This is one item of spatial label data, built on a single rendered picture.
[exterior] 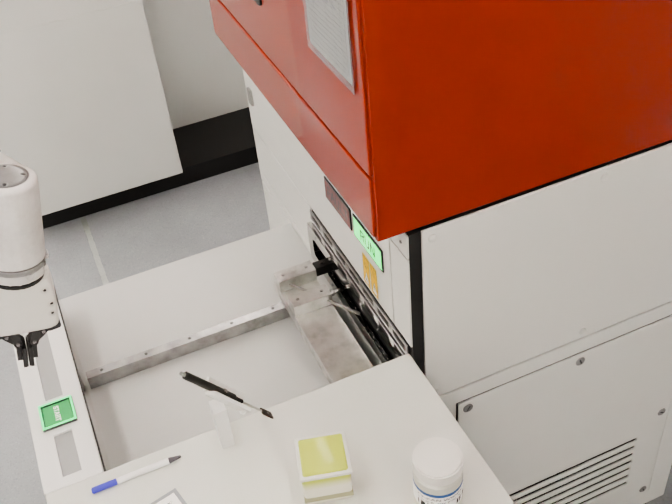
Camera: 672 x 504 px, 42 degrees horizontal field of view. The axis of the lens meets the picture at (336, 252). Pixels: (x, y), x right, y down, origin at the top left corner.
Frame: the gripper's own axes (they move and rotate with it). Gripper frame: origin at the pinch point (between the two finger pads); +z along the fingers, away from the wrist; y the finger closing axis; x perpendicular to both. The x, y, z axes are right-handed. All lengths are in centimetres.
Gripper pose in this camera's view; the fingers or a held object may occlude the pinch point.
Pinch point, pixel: (27, 351)
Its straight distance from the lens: 143.8
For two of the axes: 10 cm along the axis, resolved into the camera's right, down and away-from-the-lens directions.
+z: -1.1, 8.1, 5.8
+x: 4.0, 5.7, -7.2
